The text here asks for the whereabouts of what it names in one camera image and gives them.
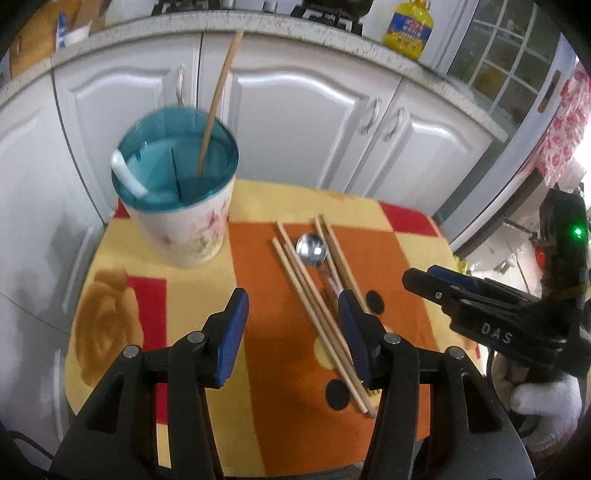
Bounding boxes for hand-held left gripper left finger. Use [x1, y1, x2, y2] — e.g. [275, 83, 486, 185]
[48, 287, 250, 480]

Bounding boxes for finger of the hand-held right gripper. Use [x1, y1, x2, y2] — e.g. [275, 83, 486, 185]
[427, 264, 539, 308]
[402, 268, 467, 321]

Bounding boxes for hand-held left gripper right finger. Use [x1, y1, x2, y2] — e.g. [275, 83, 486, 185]
[338, 288, 536, 480]

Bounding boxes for metal spoon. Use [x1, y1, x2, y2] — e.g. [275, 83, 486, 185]
[295, 233, 345, 301]

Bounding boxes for floral cup with teal inside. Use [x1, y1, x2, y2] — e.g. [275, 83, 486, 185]
[111, 105, 241, 271]

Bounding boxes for person's right hand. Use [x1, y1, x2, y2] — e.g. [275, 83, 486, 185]
[510, 373, 583, 455]

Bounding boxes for orange yellow red tablecloth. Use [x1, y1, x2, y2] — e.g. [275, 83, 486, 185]
[65, 178, 467, 467]

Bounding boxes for white cabinet door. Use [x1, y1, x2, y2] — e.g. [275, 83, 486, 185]
[0, 76, 118, 444]
[53, 32, 204, 222]
[198, 34, 404, 201]
[365, 80, 497, 222]

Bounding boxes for pink floral cloth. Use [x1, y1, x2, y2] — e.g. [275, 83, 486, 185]
[538, 62, 591, 185]

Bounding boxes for white ceramic spoon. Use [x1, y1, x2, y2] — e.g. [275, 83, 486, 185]
[111, 148, 148, 197]

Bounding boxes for white-framed glass door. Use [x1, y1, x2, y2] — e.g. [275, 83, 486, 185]
[443, 0, 578, 116]

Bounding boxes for yellow cooking oil bottle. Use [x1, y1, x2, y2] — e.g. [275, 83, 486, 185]
[382, 0, 437, 62]

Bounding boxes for white plastic jug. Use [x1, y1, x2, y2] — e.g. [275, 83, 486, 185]
[360, 0, 393, 42]

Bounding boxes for black gas stove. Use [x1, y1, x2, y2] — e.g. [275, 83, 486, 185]
[152, 0, 365, 37]

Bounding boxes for white kitchen cabinets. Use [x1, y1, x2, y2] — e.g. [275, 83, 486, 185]
[0, 9, 513, 144]

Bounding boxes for black cooking pot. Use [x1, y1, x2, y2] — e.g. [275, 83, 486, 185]
[300, 0, 375, 17]

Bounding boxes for blue and white carton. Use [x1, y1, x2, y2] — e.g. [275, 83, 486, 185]
[56, 10, 95, 47]

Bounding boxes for wooden cutting board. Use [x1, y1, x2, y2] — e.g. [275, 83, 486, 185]
[9, 0, 109, 79]

